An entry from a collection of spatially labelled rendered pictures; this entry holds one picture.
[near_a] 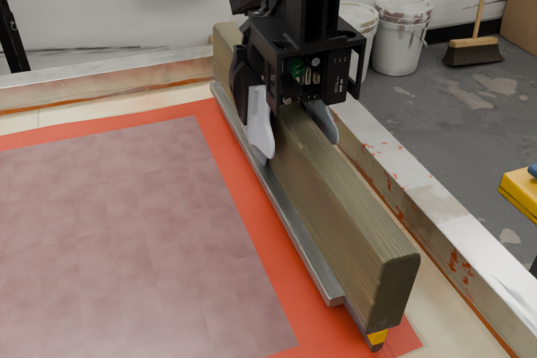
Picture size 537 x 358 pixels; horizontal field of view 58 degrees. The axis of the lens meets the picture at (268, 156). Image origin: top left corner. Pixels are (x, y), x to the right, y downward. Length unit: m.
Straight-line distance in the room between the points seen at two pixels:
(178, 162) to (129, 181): 0.06
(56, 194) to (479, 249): 0.40
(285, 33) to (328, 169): 0.11
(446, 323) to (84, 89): 0.51
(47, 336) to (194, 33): 2.27
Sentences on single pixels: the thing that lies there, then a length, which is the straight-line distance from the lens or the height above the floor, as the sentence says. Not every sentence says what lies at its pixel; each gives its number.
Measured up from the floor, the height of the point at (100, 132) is 0.95.
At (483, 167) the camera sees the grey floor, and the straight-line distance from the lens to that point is 2.26.
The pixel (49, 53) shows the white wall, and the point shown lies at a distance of 2.57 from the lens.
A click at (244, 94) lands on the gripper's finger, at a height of 1.07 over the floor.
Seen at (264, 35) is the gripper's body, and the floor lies 1.14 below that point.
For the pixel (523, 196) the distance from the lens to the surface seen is 0.57.
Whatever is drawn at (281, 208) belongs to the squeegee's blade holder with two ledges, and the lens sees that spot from 0.43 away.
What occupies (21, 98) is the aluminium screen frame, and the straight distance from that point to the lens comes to 0.69.
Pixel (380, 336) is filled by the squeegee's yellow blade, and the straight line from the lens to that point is 0.38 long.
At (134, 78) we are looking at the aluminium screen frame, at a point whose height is 0.97.
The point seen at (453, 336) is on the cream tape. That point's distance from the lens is 0.42.
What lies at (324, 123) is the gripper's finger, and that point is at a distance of 0.45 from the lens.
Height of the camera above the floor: 1.28
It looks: 37 degrees down
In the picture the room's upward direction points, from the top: straight up
